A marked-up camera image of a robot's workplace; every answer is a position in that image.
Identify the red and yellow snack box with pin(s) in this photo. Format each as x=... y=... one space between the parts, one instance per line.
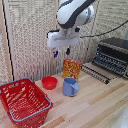
x=71 y=69

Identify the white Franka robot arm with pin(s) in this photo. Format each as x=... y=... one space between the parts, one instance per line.
x=71 y=13

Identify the red basket with blue rim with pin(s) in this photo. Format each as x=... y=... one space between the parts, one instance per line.
x=25 y=103

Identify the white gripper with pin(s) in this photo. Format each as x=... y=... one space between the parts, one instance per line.
x=63 y=39

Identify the black toaster oven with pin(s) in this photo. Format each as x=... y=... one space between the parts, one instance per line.
x=111 y=56

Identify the red plastic bowl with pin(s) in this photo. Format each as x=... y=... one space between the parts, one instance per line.
x=49 y=82

